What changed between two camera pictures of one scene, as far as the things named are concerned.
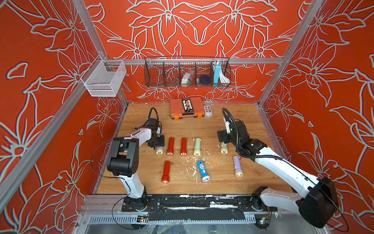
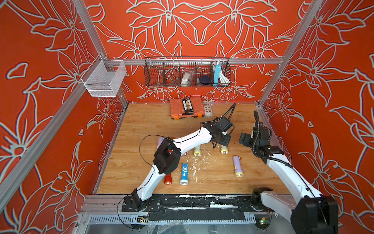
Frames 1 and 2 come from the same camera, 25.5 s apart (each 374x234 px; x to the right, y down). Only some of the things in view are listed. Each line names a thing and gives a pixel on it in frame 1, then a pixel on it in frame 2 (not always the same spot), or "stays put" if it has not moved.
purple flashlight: [238, 172] stays put
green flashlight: [197, 150] stays put
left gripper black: [160, 143] → [226, 143]
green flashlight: [224, 149] stays put
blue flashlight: [205, 176] → [184, 178]
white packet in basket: [185, 79] stays put
